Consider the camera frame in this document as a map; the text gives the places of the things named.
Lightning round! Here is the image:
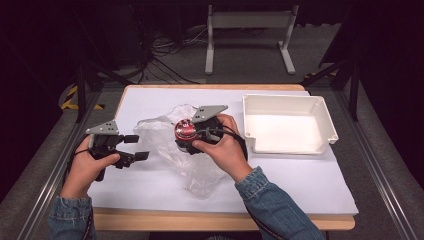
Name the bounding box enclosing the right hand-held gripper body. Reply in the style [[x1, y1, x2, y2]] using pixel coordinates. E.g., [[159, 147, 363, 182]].
[[187, 104, 230, 156]]

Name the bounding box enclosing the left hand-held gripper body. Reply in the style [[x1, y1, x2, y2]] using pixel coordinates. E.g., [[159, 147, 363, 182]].
[[85, 119, 136, 183]]

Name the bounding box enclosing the red metal can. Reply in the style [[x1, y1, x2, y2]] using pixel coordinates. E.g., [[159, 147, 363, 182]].
[[173, 118, 205, 144]]

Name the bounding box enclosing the translucent printed plastic bag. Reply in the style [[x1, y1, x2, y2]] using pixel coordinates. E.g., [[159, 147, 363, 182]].
[[133, 103, 232, 201]]

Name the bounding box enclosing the person's right hand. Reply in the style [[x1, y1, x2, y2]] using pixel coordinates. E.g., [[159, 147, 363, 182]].
[[191, 113, 254, 184]]

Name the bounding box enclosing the person's left hand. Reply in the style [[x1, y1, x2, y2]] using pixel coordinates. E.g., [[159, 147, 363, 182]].
[[60, 143, 121, 200]]

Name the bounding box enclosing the black tripod stand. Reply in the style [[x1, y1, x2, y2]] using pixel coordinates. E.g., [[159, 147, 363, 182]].
[[73, 59, 135, 124], [299, 59, 362, 123]]

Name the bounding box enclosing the white plastic tray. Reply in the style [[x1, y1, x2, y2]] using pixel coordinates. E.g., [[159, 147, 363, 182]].
[[242, 93, 340, 155]]

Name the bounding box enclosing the wooden table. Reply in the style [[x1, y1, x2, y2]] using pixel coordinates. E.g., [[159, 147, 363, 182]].
[[87, 83, 359, 232]]

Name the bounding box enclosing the white paper sheet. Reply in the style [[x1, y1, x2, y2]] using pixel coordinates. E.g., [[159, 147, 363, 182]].
[[87, 87, 359, 215]]

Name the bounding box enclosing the white metal stand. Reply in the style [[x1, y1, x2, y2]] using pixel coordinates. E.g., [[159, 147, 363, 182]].
[[204, 4, 300, 76]]

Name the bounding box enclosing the right hand-held gripper black cable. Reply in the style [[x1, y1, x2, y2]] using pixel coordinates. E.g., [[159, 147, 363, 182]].
[[199, 125, 250, 162]]

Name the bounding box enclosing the hand-held gripper black cable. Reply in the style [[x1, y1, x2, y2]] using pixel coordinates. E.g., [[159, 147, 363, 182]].
[[62, 132, 92, 188], [199, 125, 250, 162]]

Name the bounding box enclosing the left hand-held gripper black cable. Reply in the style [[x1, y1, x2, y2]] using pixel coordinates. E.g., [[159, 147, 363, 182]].
[[62, 132, 92, 188]]

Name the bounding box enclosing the aluminium frame rail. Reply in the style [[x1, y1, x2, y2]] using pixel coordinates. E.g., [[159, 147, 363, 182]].
[[333, 89, 419, 240], [14, 90, 103, 240]]

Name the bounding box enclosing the tangle of floor cables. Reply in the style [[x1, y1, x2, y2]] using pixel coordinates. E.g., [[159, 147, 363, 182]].
[[128, 4, 209, 85]]

